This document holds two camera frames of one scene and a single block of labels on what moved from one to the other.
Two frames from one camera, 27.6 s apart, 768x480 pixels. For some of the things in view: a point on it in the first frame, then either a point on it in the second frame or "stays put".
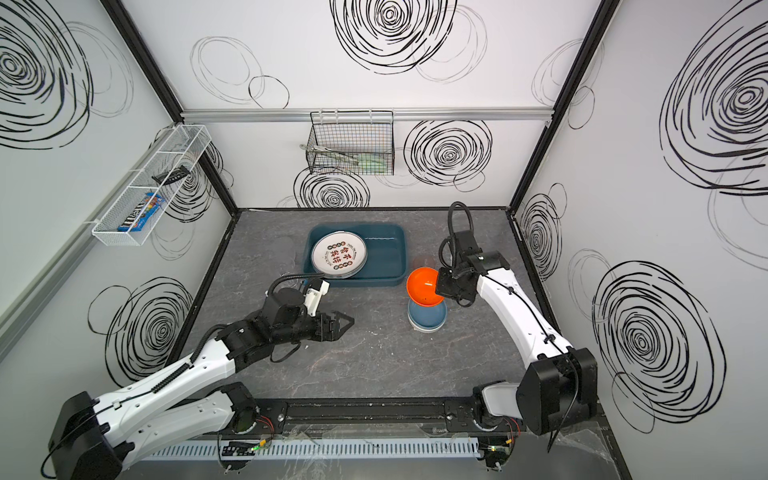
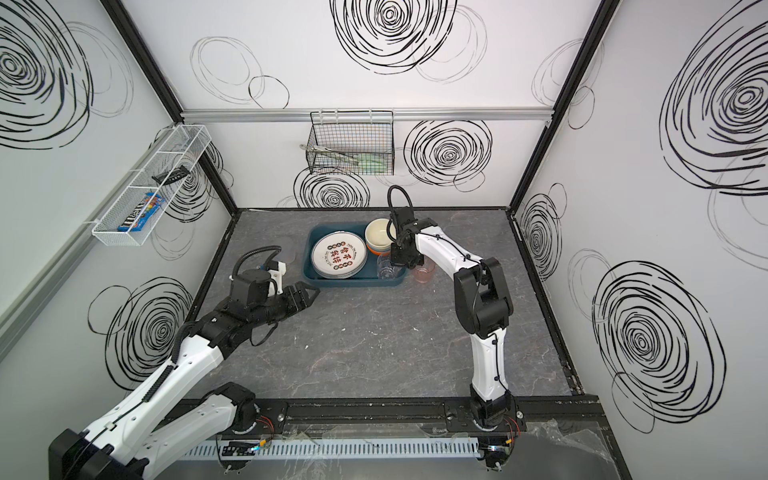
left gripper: [327, 326] to [291, 301]
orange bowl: [421, 286] to [386, 251]
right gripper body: [450, 285] to [405, 255]
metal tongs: [350, 158] stays put
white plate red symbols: [339, 254] stays put
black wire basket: [352, 143] stays put
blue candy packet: [142, 213] stays put
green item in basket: [372, 163] stays put
